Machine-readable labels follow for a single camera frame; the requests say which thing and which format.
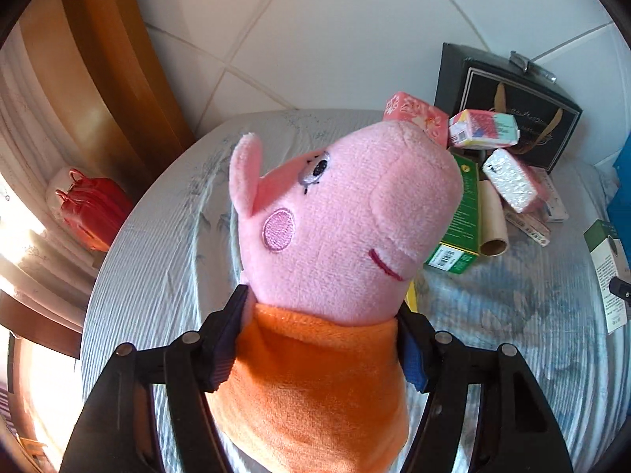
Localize long maroon medicine box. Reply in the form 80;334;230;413
504;206;551;247

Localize pink pig plush orange dress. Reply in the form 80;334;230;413
207;121;463;472

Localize yellow plastic duck tongs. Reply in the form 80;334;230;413
404;281;418;313

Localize green white tall box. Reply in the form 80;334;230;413
584;219;630;334

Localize blue plastic crate lid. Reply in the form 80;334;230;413
607;136;631;262

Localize striped floral bed sheet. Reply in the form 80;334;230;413
81;110;630;472

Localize green medicine box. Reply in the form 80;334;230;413
426;154;480;274

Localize cardboard tube roll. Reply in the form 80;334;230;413
479;181;509;257

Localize red toy suitcase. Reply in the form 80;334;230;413
56;168;134;253

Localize small pink teal tissue pack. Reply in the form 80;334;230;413
448;109;521;149

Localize black gift box gold handle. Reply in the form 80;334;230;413
434;43;582;172

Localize wooden bed frame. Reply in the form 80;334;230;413
19;0;194;199

